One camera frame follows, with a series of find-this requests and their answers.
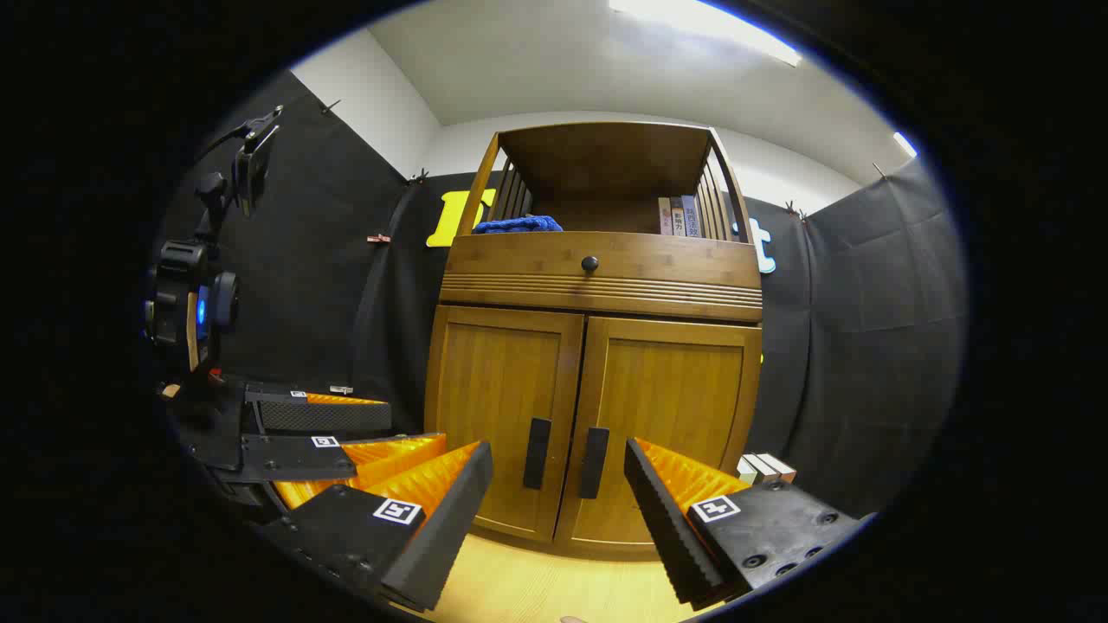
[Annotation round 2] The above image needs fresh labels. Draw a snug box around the black left door handle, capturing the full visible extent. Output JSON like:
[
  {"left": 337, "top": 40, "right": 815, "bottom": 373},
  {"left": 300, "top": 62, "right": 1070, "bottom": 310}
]
[{"left": 523, "top": 418, "right": 552, "bottom": 491}]

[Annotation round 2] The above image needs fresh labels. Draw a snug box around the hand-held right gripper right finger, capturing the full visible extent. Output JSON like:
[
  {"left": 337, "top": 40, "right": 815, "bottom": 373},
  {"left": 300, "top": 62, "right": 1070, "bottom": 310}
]
[{"left": 623, "top": 437, "right": 866, "bottom": 611}]

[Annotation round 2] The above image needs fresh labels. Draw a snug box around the black right door handle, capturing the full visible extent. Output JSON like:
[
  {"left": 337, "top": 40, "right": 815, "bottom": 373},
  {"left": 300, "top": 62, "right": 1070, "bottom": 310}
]
[{"left": 578, "top": 427, "right": 610, "bottom": 500}]

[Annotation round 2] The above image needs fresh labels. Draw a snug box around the small white brown box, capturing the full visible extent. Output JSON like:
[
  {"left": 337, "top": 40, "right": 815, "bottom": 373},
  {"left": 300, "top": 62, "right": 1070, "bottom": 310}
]
[{"left": 736, "top": 453, "right": 797, "bottom": 486}]

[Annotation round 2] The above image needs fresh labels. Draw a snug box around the large ceiling light panel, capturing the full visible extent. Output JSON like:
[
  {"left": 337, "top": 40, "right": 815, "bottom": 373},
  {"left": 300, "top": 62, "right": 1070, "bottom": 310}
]
[{"left": 610, "top": 0, "right": 804, "bottom": 68}]

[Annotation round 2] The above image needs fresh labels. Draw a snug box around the black backdrop cloth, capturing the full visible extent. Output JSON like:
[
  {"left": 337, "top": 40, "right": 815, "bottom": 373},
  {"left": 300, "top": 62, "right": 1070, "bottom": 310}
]
[{"left": 151, "top": 69, "right": 969, "bottom": 520}]

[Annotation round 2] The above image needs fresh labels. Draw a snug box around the wooden double-door shoe cabinet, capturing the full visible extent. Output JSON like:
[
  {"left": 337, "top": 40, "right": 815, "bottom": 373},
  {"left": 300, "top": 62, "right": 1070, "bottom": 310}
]
[{"left": 422, "top": 121, "right": 764, "bottom": 559}]

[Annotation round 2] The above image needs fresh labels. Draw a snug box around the wooden cabinet drawer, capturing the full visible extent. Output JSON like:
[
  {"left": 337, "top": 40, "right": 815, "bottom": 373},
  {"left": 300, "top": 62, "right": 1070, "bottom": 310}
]
[{"left": 440, "top": 232, "right": 764, "bottom": 323}]

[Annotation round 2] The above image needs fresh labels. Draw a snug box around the black door handle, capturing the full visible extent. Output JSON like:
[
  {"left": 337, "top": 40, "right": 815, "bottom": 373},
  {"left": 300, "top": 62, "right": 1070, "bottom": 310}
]
[
  {"left": 578, "top": 427, "right": 610, "bottom": 500},
  {"left": 523, "top": 418, "right": 552, "bottom": 491}
]

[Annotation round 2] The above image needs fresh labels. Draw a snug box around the blue cloth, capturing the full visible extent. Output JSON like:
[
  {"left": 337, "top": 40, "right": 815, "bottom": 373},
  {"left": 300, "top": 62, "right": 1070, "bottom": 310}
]
[{"left": 472, "top": 215, "right": 564, "bottom": 235}]

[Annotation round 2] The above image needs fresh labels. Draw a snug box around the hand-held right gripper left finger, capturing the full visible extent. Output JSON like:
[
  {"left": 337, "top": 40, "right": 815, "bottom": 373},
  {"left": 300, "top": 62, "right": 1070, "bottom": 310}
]
[{"left": 260, "top": 440, "right": 494, "bottom": 613}]

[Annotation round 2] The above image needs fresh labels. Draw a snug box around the wooden cabinet door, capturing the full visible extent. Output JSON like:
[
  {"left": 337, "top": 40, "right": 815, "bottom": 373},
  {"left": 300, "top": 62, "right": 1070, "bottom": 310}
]
[
  {"left": 424, "top": 305, "right": 586, "bottom": 544},
  {"left": 554, "top": 316, "right": 763, "bottom": 555}
]

